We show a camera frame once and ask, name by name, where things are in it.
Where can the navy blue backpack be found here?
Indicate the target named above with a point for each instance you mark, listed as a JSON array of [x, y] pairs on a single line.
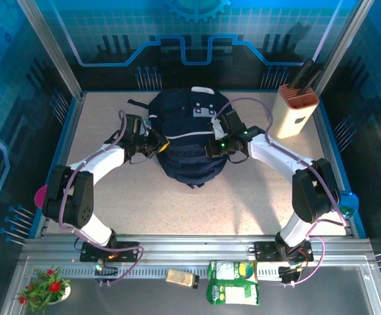
[[190, 154]]

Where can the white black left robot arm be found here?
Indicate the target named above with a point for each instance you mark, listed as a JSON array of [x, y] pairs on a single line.
[[105, 160]]

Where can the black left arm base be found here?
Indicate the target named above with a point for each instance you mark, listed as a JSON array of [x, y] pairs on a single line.
[[128, 251]]

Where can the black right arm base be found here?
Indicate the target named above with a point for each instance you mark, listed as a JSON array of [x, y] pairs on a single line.
[[265, 251]]

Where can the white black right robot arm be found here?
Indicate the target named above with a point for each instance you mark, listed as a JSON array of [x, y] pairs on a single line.
[[275, 154]]

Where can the cream knife block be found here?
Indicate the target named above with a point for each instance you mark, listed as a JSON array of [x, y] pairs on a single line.
[[292, 115]]

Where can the pink plastic goblet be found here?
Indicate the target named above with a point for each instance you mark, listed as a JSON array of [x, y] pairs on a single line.
[[41, 197]]

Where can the blue plastic goblet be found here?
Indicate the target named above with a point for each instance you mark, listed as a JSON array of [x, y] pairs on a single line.
[[349, 205]]

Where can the small beige packet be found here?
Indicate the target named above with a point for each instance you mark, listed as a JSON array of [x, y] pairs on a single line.
[[180, 278]]

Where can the green snack packet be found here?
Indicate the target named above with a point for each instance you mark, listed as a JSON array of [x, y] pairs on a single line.
[[232, 293]]

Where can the potted plant red flowers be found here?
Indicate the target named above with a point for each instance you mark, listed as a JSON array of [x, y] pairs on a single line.
[[46, 288]]

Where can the aluminium front rail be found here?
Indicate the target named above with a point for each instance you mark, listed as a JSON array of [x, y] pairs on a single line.
[[193, 246]]

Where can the aluminium frame post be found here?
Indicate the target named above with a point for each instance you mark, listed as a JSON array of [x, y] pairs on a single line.
[[342, 42], [54, 49]]

